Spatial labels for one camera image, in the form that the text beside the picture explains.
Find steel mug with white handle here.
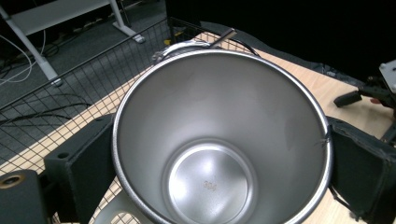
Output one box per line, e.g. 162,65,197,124
92,49,334,224

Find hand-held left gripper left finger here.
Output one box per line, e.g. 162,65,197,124
43,113,122,224

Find black wire basket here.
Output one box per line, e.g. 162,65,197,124
0,17,261,224

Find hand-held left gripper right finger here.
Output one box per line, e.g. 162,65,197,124
326,116,396,224

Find dark curtain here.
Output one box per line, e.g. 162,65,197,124
164,0,396,82

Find white floor cables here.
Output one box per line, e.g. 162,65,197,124
0,29,48,86

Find white desk frame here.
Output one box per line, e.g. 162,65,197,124
0,0,147,88

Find black stand base striped edge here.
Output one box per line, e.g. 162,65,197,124
163,29,188,47

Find black floor cables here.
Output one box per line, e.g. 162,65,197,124
0,92,94,127

